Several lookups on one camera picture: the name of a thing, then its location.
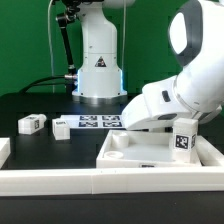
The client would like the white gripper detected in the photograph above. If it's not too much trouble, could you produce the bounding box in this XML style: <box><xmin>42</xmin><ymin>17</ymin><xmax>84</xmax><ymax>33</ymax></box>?
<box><xmin>121</xmin><ymin>76</ymin><xmax>192</xmax><ymax>130</ymax></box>

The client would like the white square tabletop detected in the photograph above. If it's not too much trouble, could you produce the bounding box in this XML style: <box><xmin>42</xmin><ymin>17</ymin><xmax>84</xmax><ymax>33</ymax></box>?
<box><xmin>96</xmin><ymin>130</ymin><xmax>201</xmax><ymax>168</ymax></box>

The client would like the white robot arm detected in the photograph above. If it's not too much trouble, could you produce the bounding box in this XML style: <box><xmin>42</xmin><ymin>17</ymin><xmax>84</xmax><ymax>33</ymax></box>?
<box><xmin>57</xmin><ymin>0</ymin><xmax>224</xmax><ymax>130</ymax></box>

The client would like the white marker base plate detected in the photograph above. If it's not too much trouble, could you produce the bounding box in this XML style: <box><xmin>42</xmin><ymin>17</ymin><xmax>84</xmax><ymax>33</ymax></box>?
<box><xmin>61</xmin><ymin>115</ymin><xmax>123</xmax><ymax>129</ymax></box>

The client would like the white right fence wall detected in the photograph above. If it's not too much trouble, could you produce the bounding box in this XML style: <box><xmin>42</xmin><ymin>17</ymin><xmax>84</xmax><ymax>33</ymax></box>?
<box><xmin>196</xmin><ymin>136</ymin><xmax>224</xmax><ymax>167</ymax></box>

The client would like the white fence wall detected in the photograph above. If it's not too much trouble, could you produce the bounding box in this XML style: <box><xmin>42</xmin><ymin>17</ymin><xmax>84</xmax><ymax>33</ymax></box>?
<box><xmin>196</xmin><ymin>136</ymin><xmax>224</xmax><ymax>167</ymax></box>
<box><xmin>0</xmin><ymin>138</ymin><xmax>11</xmax><ymax>169</ymax></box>
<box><xmin>0</xmin><ymin>167</ymin><xmax>224</xmax><ymax>196</ymax></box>

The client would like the black cable bundle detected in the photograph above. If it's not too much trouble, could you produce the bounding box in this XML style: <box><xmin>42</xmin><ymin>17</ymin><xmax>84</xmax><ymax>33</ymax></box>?
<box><xmin>19</xmin><ymin>75</ymin><xmax>78</xmax><ymax>94</ymax></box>

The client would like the white thin cable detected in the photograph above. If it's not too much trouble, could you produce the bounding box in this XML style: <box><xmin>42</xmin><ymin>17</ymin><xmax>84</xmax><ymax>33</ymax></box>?
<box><xmin>47</xmin><ymin>0</ymin><xmax>56</xmax><ymax>94</ymax></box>

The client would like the white left fence wall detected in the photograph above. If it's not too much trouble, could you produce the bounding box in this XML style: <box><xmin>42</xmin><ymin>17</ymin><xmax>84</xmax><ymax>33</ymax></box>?
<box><xmin>0</xmin><ymin>138</ymin><xmax>11</xmax><ymax>169</ymax></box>

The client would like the white front fence wall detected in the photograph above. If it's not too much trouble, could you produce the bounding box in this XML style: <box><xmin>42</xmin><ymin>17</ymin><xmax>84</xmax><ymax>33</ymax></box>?
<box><xmin>0</xmin><ymin>167</ymin><xmax>224</xmax><ymax>196</ymax></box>

